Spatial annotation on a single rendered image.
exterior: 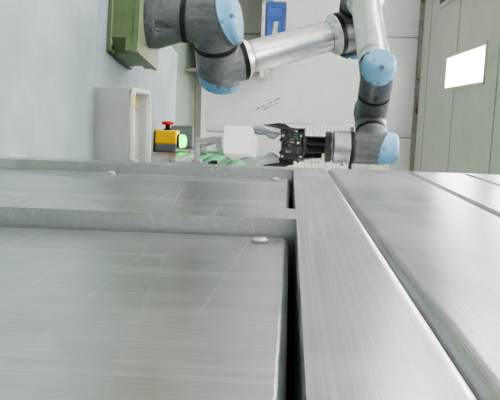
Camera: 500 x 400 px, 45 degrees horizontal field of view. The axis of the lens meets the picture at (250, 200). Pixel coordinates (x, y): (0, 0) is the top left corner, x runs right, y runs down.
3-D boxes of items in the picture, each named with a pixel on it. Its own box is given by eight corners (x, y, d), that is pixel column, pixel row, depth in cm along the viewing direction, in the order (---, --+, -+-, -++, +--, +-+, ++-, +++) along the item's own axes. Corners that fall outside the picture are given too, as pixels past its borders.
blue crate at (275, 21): (266, 1, 665) (286, 1, 663) (267, 6, 704) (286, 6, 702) (265, 56, 675) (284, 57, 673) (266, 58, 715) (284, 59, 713)
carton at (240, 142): (224, 125, 133) (251, 125, 132) (233, 136, 157) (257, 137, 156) (223, 152, 133) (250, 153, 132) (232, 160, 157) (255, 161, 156)
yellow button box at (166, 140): (153, 151, 198) (175, 151, 197) (153, 128, 197) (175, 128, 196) (158, 150, 205) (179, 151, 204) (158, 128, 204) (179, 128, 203)
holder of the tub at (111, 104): (95, 206, 140) (128, 208, 140) (94, 86, 136) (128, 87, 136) (116, 197, 157) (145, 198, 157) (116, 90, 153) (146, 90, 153)
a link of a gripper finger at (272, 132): (244, 114, 139) (282, 127, 138) (245, 118, 145) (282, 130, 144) (240, 127, 139) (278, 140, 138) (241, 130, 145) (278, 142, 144)
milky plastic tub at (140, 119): (96, 184, 139) (133, 186, 139) (96, 86, 136) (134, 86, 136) (117, 177, 156) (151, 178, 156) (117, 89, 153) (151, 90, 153)
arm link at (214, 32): (190, -15, 153) (244, -14, 152) (195, 31, 163) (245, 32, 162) (182, 11, 145) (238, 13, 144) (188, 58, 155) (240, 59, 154)
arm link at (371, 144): (393, 147, 146) (396, 173, 140) (347, 145, 147) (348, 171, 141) (398, 123, 140) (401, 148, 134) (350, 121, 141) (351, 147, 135)
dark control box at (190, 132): (170, 147, 225) (192, 148, 224) (170, 125, 224) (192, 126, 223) (174, 145, 233) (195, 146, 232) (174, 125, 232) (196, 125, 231)
